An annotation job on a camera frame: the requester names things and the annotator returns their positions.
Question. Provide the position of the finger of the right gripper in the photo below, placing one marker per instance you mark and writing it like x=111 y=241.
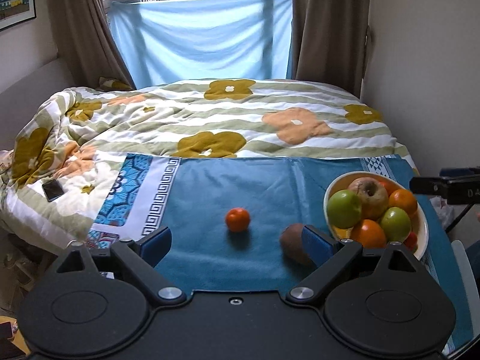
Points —
x=426 y=185

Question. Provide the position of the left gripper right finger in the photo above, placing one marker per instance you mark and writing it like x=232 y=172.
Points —
x=332 y=259

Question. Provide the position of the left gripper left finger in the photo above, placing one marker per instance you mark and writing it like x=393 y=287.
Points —
x=137 y=261

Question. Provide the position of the brown kiwi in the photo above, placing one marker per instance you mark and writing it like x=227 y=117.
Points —
x=292 y=245

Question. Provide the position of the large orange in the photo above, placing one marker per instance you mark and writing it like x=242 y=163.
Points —
x=369 y=233

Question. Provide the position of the large green apple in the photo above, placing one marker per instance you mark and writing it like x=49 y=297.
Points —
x=344 y=209

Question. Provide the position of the small green apple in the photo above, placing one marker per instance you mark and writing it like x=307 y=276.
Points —
x=396 y=224

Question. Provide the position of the red tomato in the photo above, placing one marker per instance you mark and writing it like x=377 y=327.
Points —
x=411 y=242

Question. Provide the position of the small tangerine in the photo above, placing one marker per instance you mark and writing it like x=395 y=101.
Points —
x=389 y=186
x=237 y=220

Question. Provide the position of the white plastic bag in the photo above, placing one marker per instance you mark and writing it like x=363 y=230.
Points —
x=445 y=212

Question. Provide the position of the orange in bowl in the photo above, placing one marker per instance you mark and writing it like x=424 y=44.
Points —
x=405 y=200

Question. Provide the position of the yellowish brown apple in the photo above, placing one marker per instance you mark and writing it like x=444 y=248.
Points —
x=373 y=195

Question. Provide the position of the cream yellow bowl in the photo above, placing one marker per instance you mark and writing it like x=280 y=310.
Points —
x=419 y=222

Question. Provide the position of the blue patterned towel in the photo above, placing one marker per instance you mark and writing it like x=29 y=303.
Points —
x=236 y=282

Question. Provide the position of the black phone on duvet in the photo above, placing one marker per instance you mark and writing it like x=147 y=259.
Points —
x=52 y=189

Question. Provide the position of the floral striped duvet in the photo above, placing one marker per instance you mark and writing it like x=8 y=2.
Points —
x=80 y=136

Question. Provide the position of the brown curtain right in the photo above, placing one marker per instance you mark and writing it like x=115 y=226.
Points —
x=329 y=42

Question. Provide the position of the brown curtain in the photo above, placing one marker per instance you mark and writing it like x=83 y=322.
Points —
x=329 y=42
x=85 y=42

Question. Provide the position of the brown curtain left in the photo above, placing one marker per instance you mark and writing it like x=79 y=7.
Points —
x=85 y=42

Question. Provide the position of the light blue window cloth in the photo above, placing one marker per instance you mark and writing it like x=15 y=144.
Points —
x=167 y=41

